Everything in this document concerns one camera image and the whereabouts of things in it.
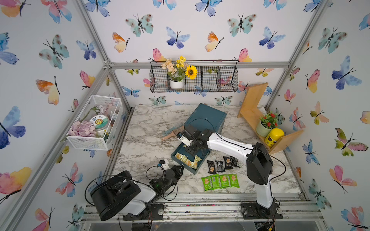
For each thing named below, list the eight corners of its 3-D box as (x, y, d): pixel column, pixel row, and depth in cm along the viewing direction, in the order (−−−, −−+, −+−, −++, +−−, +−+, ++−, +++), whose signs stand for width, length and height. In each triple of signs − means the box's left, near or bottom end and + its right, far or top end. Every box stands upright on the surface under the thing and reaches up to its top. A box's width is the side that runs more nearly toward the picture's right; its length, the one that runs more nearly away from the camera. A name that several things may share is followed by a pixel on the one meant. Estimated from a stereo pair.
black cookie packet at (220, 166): (216, 172, 89) (217, 170, 88) (215, 161, 93) (215, 160, 92) (224, 172, 89) (225, 170, 88) (223, 161, 93) (223, 160, 92)
